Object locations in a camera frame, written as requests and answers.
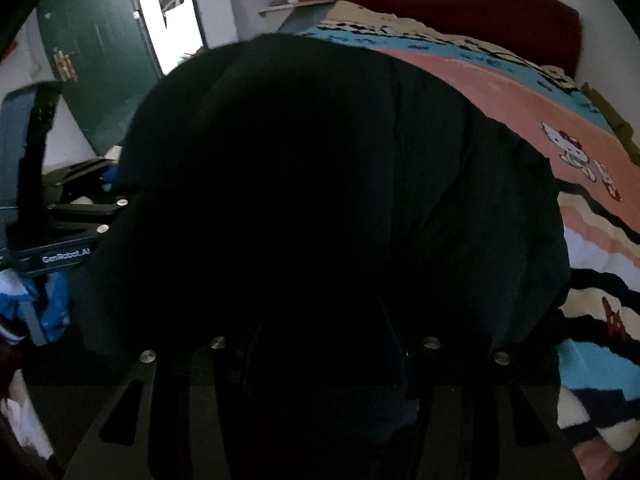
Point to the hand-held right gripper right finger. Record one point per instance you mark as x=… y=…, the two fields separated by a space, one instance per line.
x=450 y=410

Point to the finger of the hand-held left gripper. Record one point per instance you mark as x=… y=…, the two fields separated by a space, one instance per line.
x=82 y=172
x=85 y=215

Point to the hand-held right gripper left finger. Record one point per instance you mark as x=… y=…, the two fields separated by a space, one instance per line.
x=200 y=410

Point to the black hooded jacket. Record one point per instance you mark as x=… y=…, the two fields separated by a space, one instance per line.
x=325 y=185

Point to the person's left hand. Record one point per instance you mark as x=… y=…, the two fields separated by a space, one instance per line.
x=54 y=305

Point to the grey blue bag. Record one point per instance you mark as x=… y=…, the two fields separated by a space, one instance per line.
x=15 y=160

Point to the dark green door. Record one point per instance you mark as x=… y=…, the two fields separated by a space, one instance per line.
x=100 y=60

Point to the pink cartoon printed blanket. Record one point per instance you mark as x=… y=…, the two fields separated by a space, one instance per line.
x=500 y=90

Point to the brown cardboard pieces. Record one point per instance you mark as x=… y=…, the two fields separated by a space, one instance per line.
x=615 y=115

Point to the dark red headboard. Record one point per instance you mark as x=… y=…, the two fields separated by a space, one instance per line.
x=450 y=5

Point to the white wall shelf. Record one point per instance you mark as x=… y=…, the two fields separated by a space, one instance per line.
x=295 y=12

